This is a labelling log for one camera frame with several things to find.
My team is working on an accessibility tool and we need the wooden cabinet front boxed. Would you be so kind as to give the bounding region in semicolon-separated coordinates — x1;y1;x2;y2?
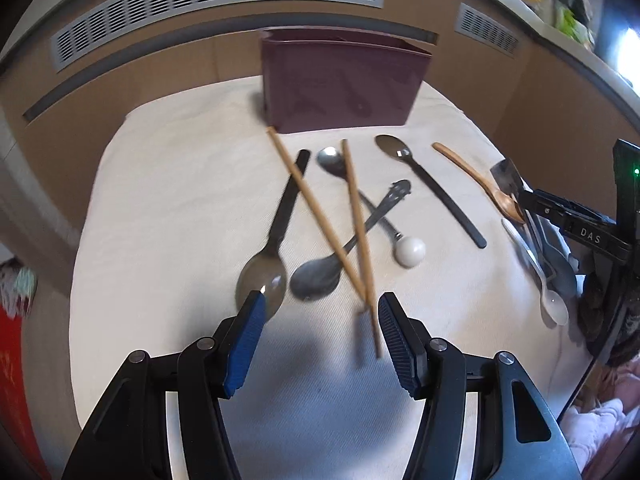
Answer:
1;0;639;246

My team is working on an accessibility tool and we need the white plastic spoon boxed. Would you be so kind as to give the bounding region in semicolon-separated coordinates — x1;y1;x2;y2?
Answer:
501;218;568;326

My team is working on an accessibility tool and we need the wooden chopstick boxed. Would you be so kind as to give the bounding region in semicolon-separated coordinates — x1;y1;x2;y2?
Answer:
267;127;366;300
341;139;383;360

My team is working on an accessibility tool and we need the wooden spoon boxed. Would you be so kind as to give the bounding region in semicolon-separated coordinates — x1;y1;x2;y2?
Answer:
432;142;525;224

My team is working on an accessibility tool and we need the dark spoon black handle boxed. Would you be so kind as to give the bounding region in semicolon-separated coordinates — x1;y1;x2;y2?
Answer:
374;134;487;249

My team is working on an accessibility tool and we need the maroon plastic utensil holder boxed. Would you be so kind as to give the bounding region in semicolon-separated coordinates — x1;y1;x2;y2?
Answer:
260;27;432;133

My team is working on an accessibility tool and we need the speckled countertop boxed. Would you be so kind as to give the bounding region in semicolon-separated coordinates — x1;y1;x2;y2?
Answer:
434;0;640;111

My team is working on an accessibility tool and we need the steel spoon white knob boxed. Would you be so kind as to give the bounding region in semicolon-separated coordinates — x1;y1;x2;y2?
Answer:
317;146;426;269

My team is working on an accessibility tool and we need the brown spoon black handle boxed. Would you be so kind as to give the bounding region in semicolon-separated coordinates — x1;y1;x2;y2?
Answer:
235;177;299;321

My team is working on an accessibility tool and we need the red door mat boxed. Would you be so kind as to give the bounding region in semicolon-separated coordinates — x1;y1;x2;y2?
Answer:
0;310;51;479

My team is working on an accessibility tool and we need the cream table cloth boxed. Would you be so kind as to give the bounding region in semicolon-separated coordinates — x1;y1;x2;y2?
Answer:
70;77;591;479

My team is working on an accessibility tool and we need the small grey vent grille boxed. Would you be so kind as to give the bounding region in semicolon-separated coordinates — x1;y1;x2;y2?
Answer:
454;3;520;56

